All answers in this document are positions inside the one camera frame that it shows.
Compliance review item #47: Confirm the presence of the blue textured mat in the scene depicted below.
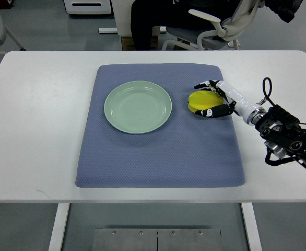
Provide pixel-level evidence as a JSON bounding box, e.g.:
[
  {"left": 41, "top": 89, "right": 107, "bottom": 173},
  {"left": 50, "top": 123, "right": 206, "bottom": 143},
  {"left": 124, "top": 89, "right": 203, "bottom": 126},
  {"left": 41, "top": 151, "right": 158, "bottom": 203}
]
[{"left": 75, "top": 63, "right": 246, "bottom": 189}]

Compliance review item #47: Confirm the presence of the yellow starfruit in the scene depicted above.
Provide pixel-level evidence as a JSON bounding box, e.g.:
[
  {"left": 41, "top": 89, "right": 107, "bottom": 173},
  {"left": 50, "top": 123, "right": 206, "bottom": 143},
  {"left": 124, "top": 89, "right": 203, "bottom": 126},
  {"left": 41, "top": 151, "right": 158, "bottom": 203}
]
[{"left": 188, "top": 90, "right": 224, "bottom": 113}]

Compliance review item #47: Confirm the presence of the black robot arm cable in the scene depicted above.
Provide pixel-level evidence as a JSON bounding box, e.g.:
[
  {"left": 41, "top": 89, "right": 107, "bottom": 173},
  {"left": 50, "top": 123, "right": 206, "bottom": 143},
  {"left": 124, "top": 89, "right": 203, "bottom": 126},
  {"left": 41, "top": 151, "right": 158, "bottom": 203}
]
[{"left": 262, "top": 77, "right": 276, "bottom": 107}]

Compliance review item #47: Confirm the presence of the white table leg frame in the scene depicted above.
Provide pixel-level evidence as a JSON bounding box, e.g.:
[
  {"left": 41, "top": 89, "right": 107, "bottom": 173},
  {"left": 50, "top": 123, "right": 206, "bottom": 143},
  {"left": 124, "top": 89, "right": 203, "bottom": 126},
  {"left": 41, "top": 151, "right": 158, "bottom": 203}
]
[{"left": 48, "top": 202, "right": 263, "bottom": 250}]

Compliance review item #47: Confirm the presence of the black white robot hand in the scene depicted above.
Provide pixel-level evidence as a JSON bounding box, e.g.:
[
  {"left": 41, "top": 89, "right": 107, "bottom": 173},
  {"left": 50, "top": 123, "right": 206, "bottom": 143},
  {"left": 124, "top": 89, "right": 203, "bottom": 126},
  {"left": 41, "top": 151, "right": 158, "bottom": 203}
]
[{"left": 194, "top": 80, "right": 264, "bottom": 124}]

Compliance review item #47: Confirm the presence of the seated person in black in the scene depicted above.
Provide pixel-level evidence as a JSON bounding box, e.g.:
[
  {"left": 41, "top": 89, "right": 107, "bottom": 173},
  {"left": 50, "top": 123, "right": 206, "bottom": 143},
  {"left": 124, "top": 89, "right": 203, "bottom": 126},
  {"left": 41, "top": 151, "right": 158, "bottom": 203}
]
[{"left": 131, "top": 0, "right": 239, "bottom": 43}]

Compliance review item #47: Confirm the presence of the light green plate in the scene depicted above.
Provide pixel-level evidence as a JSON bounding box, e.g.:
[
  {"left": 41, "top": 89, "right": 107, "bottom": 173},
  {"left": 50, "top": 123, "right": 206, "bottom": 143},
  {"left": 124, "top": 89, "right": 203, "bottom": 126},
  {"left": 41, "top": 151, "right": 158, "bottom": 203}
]
[{"left": 104, "top": 81, "right": 172, "bottom": 134}]

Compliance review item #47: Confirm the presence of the metal floor plate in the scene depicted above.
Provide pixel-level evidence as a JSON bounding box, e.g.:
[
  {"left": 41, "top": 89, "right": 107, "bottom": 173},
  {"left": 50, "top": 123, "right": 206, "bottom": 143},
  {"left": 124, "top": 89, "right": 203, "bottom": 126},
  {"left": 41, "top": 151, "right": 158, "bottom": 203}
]
[{"left": 92, "top": 228, "right": 223, "bottom": 250}]

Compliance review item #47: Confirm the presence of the white grey office chair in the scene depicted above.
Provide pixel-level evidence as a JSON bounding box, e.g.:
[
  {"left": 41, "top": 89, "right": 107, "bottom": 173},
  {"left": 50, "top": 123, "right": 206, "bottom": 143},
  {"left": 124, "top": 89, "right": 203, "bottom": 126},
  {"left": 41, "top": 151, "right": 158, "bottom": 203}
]
[{"left": 162, "top": 0, "right": 265, "bottom": 51}]

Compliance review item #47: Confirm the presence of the cardboard box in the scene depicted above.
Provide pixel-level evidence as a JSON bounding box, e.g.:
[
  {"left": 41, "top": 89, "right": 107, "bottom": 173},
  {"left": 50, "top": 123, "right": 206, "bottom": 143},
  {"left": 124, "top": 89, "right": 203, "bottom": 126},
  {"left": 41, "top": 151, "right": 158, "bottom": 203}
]
[{"left": 121, "top": 36, "right": 159, "bottom": 51}]

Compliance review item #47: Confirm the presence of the white cabinet base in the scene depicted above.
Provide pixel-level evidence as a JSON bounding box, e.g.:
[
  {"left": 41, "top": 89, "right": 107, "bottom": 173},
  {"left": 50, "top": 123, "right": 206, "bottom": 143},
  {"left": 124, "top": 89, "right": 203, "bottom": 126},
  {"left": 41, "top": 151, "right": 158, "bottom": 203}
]
[{"left": 64, "top": 0, "right": 112, "bottom": 15}]

